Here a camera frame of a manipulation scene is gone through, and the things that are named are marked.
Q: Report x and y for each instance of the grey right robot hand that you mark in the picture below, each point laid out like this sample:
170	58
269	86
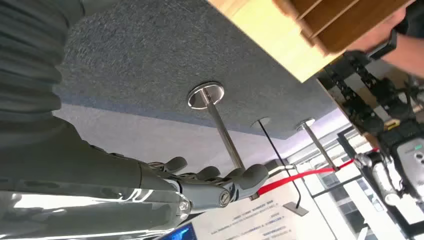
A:
82	185

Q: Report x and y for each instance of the wooden slotted card box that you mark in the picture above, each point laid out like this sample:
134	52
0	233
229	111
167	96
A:
348	23

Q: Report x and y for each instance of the person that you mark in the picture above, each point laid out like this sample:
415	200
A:
414	16

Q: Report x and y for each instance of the black wrist watch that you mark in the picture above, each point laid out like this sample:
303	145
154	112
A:
386	46

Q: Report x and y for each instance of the black robot legs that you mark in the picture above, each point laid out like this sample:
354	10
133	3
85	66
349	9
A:
361	96

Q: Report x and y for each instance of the blue display screen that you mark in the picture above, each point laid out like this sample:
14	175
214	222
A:
180	233

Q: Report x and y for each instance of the red barrier belt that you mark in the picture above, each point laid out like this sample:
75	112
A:
348	163
294	178

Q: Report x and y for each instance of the silver and black robot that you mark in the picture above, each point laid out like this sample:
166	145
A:
394	172

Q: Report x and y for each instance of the thin black sign stand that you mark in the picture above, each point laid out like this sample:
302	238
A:
278	155

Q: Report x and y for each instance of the white printed sign board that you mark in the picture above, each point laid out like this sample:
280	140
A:
251	218

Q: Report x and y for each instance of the chrome stanchion post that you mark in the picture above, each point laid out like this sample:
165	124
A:
317	142
206	96

